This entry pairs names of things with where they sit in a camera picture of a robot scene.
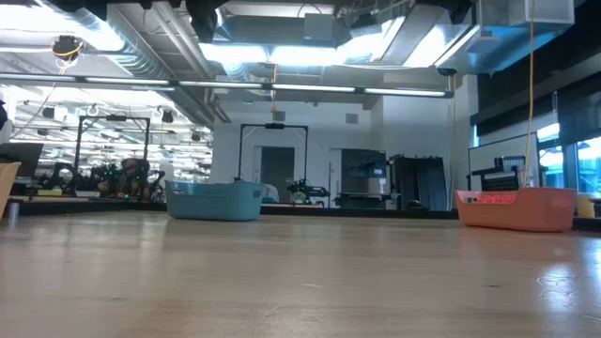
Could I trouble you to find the yellow container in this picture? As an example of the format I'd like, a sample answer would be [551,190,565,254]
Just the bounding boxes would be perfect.
[577,194,597,219]

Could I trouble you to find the yellow ceiling cable reel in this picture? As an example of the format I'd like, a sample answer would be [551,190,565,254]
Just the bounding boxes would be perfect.
[50,35,87,64]

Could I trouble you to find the orange plastic bin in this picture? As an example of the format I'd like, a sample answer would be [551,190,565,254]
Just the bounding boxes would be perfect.
[454,186,578,234]

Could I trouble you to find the person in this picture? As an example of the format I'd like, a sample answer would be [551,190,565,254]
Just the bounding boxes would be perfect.
[98,158,152,199]

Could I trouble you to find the whiteboard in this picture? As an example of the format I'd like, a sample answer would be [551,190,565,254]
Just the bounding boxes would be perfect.
[468,132,541,192]

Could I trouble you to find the black monitor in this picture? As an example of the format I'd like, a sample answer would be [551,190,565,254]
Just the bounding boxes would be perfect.
[0,143,45,178]

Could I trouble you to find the dark storage cabinet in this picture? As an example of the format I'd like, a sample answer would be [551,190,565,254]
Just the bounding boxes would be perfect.
[341,148,388,207]

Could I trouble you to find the black perforated cart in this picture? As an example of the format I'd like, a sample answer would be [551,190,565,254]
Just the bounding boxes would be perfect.
[469,156,528,192]

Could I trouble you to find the yellow plastic bin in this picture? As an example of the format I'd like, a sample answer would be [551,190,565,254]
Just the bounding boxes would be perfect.
[0,161,23,218]

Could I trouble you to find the orange studded block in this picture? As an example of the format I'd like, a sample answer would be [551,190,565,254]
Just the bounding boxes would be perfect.
[474,193,517,205]

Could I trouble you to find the background black robot arms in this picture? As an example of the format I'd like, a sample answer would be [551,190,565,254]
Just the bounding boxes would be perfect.
[37,161,166,199]

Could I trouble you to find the black curtained cabinet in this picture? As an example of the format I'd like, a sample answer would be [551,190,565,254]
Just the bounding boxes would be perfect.
[389,154,448,211]

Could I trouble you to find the grey metal post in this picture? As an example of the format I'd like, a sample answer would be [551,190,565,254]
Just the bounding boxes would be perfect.
[7,199,22,227]

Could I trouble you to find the blue plastic bin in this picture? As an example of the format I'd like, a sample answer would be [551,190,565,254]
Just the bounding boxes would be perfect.
[163,179,267,223]

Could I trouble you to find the long ceiling light bar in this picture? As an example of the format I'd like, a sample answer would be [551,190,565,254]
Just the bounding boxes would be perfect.
[0,72,455,99]

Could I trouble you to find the black gantry frame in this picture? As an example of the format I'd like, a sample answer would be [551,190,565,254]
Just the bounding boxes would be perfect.
[239,122,310,204]
[73,115,152,198]

